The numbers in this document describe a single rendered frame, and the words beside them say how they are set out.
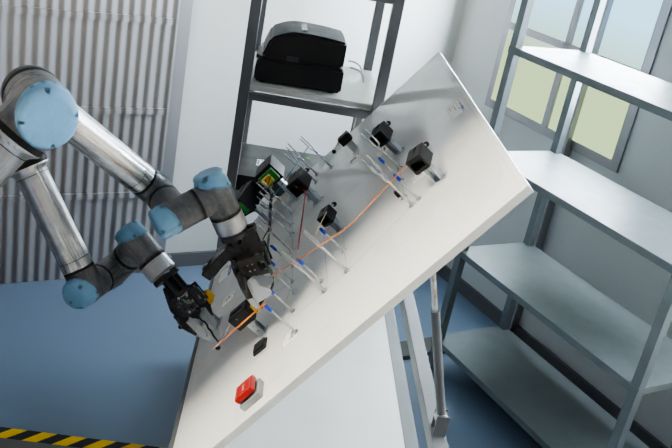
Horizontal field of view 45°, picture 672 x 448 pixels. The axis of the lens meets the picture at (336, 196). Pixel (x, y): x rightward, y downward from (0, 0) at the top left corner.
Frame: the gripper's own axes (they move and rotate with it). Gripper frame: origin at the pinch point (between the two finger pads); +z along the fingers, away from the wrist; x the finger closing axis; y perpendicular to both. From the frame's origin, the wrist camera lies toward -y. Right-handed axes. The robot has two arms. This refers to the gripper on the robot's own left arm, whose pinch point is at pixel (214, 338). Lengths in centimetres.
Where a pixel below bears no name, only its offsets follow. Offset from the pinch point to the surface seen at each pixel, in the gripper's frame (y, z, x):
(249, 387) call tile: 28.7, 12.8, -8.7
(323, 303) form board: 28.6, 9.9, 16.7
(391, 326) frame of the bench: -49, 35, 62
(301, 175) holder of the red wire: -11, -20, 54
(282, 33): -27, -63, 91
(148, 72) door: -158, -119, 101
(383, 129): 20, -14, 65
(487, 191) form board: 67, 13, 44
